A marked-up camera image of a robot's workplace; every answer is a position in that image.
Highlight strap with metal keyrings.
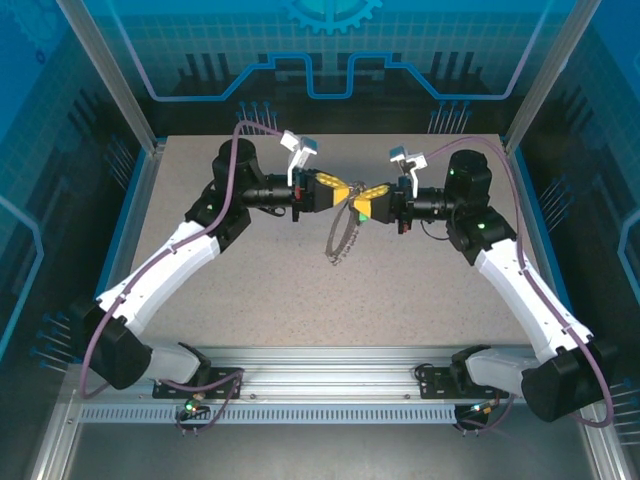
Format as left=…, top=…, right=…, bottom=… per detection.
left=324, top=178, right=370, bottom=270

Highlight small electronics board with LED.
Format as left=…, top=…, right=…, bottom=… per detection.
left=457, top=398, right=504, bottom=421
left=174, top=398, right=214, bottom=419

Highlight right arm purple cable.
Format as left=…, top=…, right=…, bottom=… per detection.
left=423, top=135, right=616, bottom=437

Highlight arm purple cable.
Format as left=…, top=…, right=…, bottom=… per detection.
left=79, top=119, right=290, bottom=437
left=423, top=135, right=616, bottom=437

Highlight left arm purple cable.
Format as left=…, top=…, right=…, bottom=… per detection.
left=79, top=119, right=290, bottom=437

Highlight aluminium table side rail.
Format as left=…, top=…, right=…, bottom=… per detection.
left=79, top=142, right=166, bottom=361
left=502, top=137, right=591, bottom=364

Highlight aluminium frame post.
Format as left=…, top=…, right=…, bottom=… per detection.
left=54, top=0, right=166, bottom=154
left=502, top=0, right=604, bottom=154

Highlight aluminium mounting rail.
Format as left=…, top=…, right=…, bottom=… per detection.
left=64, top=344, right=601, bottom=404

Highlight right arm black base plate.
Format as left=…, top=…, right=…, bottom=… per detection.
left=416, top=364, right=506, bottom=400

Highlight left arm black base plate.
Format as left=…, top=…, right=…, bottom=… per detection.
left=152, top=367, right=246, bottom=401

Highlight slotted grey cable duct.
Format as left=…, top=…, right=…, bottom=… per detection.
left=79, top=403, right=459, bottom=425

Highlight aluminium frame beam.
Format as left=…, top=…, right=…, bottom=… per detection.
left=574, top=399, right=640, bottom=480
left=27, top=402, right=84, bottom=480

